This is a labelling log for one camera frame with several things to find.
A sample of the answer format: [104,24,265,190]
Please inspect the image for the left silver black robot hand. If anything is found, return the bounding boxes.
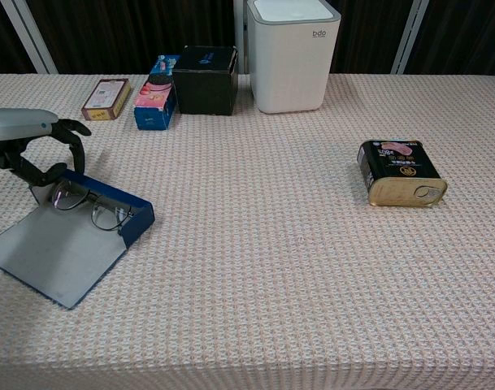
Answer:
[0,107,93,188]

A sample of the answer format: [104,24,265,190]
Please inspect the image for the thin metal-frame eyeglasses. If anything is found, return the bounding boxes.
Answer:
[50,180,135,232]

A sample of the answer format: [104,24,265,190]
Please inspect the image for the blue glasses case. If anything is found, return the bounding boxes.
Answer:
[0,169,156,310]

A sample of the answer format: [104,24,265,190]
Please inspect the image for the brown small packet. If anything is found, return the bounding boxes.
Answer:
[80,78,132,122]

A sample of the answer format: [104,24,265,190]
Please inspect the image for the blue pink cookie box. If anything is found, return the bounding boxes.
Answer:
[133,54,181,132]

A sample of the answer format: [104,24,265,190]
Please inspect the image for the black cardboard box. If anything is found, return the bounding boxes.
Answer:
[172,45,240,117]

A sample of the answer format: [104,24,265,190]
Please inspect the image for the beige textured tablecloth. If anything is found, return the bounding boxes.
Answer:
[0,72,495,390]

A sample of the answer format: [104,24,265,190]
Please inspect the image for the black pleated curtain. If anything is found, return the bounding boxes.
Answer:
[0,0,495,76]

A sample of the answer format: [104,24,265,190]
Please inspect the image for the white square trash bin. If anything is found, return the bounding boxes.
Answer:
[246,0,342,115]

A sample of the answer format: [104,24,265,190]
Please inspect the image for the black gold luncheon meat can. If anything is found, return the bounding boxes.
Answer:
[356,139,449,209]

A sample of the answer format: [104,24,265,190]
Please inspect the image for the grey aluminium frame post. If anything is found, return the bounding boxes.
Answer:
[390,0,429,75]
[0,0,59,75]
[233,0,249,75]

